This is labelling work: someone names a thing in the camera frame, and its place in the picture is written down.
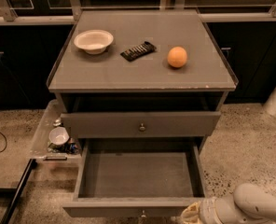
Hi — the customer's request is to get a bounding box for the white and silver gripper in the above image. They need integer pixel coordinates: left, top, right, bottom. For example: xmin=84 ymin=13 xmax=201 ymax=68
xmin=180 ymin=197 xmax=221 ymax=224

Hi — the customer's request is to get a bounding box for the grey drawer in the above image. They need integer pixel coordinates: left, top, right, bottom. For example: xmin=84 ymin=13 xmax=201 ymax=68
xmin=63 ymin=138 xmax=207 ymax=217
xmin=61 ymin=111 xmax=221 ymax=138

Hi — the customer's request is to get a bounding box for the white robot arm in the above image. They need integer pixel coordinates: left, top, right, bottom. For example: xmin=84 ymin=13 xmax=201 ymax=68
xmin=181 ymin=183 xmax=276 ymax=224

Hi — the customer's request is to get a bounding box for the grey top drawer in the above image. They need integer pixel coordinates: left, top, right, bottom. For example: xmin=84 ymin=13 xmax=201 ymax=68
xmin=61 ymin=111 xmax=221 ymax=138

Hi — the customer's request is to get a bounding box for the grey drawer cabinet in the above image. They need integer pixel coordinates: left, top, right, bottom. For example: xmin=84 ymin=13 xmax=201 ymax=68
xmin=46 ymin=9 xmax=239 ymax=154

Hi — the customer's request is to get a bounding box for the clear plastic bin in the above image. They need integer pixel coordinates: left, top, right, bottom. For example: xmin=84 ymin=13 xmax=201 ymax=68
xmin=30 ymin=100 xmax=82 ymax=166

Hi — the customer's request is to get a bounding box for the small white cup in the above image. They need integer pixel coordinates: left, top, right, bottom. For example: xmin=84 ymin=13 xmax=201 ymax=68
xmin=48 ymin=127 xmax=70 ymax=146

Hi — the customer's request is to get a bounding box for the orange fruit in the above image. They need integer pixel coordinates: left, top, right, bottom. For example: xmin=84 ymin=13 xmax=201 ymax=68
xmin=167 ymin=47 xmax=187 ymax=68

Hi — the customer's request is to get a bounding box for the black snack bar packet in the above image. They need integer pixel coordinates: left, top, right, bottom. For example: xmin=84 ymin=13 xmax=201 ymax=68
xmin=120 ymin=41 xmax=157 ymax=62

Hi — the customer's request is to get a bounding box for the white bowl on cabinet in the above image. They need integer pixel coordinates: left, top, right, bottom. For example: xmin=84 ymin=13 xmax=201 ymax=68
xmin=74 ymin=30 xmax=114 ymax=55

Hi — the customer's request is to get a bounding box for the black floor rail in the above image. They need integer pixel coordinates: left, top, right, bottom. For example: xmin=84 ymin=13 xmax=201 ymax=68
xmin=0 ymin=159 xmax=37 ymax=224

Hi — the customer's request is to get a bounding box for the metal railing frame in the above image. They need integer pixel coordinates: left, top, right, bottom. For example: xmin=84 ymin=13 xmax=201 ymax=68
xmin=0 ymin=0 xmax=276 ymax=25

